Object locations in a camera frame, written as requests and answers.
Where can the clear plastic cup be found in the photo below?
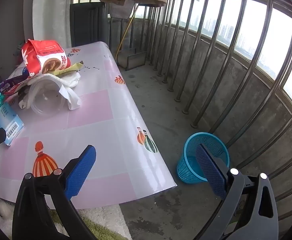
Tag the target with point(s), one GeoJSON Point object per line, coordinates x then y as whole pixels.
{"type": "Point", "coordinates": [46, 100]}

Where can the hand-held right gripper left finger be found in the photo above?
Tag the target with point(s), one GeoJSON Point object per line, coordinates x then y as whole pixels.
{"type": "Point", "coordinates": [81, 171]}

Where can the purple yellow noodle packet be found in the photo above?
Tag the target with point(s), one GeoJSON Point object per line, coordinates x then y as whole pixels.
{"type": "Point", "coordinates": [8, 86]}

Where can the grey hanging cloth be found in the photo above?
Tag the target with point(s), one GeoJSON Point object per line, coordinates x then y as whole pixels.
{"type": "Point", "coordinates": [121, 8]}

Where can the yellow-green wrapper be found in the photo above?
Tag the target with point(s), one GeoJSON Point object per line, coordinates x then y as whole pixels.
{"type": "Point", "coordinates": [73, 67]}

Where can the red snack bag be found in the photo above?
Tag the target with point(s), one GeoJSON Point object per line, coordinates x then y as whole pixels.
{"type": "Point", "coordinates": [41, 52]}

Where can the white tissue paper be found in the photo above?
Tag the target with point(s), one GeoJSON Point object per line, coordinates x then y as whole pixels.
{"type": "Point", "coordinates": [72, 100]}

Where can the dark metal door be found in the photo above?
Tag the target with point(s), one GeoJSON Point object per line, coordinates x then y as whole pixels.
{"type": "Point", "coordinates": [86, 25]}

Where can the metal dustpan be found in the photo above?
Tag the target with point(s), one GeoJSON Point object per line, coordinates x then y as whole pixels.
{"type": "Point", "coordinates": [136, 61]}

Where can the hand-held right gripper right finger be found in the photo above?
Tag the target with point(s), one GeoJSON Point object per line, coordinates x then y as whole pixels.
{"type": "Point", "coordinates": [211, 172]}

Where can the metal balcony railing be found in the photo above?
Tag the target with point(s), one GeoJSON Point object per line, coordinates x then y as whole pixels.
{"type": "Point", "coordinates": [196, 123]}

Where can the blue plastic basket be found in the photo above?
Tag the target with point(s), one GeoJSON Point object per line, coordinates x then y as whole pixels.
{"type": "Point", "coordinates": [186, 165]}

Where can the white green shaggy rug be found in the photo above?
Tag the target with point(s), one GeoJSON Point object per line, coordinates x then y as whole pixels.
{"type": "Point", "coordinates": [103, 220]}

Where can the pink patterned tablecloth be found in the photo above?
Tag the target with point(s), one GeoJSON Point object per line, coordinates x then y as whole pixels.
{"type": "Point", "coordinates": [98, 130]}

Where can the blue white paper box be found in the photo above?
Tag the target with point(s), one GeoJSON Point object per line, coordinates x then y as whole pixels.
{"type": "Point", "coordinates": [8, 122]}

